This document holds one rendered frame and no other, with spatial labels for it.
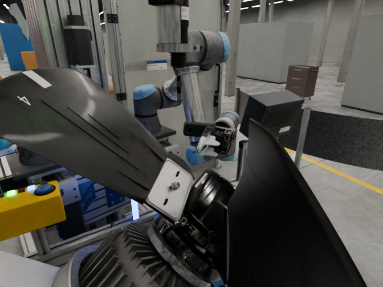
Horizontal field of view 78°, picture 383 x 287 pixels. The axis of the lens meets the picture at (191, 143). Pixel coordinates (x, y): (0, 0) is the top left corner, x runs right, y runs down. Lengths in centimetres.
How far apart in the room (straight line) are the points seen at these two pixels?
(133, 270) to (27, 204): 47
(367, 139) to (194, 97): 166
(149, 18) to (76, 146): 207
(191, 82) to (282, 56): 938
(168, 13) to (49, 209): 62
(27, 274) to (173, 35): 39
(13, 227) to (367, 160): 223
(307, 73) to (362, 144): 508
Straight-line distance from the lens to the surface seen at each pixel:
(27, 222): 81
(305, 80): 723
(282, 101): 113
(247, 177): 17
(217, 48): 95
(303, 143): 233
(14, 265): 44
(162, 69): 239
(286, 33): 1020
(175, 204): 38
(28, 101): 35
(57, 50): 122
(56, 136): 33
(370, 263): 231
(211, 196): 38
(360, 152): 230
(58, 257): 94
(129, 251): 39
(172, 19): 37
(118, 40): 224
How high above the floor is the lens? 146
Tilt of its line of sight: 23 degrees down
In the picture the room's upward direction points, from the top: straight up
